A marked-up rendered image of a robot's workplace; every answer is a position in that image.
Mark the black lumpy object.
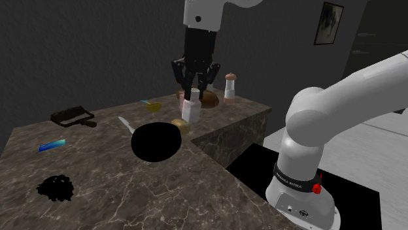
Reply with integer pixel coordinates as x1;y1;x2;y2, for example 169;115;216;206
36;174;75;203

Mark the blue flat bar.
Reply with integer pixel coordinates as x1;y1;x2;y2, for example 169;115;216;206
38;139;67;153

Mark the yellow spoon with blue handle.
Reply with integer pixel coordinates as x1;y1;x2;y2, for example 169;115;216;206
140;99;163;113

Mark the dark framed wall picture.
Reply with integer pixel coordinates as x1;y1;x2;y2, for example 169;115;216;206
313;1;345;46

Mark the pink cylindrical container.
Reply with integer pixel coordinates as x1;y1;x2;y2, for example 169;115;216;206
176;89;186;112

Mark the black pan with white handle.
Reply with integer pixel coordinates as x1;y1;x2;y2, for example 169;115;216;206
118;116;183;163

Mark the black robot stand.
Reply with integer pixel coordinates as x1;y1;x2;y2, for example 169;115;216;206
225;142;383;230

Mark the white brown-topped pepper mill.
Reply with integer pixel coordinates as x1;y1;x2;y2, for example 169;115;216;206
223;72;237;106

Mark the white salt shaker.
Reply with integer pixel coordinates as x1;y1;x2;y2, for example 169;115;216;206
181;88;203;124

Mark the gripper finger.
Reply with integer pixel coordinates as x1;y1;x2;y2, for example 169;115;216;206
197;62;222;100
171;58;194;100

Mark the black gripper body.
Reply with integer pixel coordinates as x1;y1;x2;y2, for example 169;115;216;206
183;26;218;76

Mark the yellow potato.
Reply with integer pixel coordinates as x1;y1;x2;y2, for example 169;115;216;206
171;118;192;135

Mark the brown bread loaf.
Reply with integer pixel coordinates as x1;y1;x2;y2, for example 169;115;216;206
199;89;220;109

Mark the dark brown handled tool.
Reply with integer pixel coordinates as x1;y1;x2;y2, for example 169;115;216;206
50;105;97;129

